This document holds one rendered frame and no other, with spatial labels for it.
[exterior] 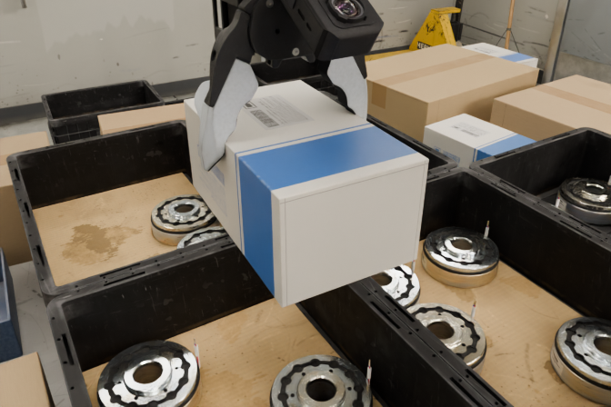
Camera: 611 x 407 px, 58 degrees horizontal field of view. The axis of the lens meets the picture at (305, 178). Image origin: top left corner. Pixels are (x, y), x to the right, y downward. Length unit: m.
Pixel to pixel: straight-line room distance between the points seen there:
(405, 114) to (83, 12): 2.75
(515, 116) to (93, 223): 0.85
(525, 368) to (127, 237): 0.58
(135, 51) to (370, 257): 3.47
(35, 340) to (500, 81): 1.09
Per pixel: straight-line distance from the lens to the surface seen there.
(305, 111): 0.48
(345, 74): 0.45
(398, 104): 1.26
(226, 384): 0.64
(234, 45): 0.40
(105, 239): 0.90
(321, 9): 0.36
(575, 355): 0.69
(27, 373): 0.67
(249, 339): 0.69
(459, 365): 0.54
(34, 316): 1.00
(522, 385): 0.68
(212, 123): 0.42
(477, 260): 0.79
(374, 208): 0.39
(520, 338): 0.73
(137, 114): 1.27
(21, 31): 3.71
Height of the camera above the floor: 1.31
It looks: 29 degrees down
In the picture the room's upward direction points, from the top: straight up
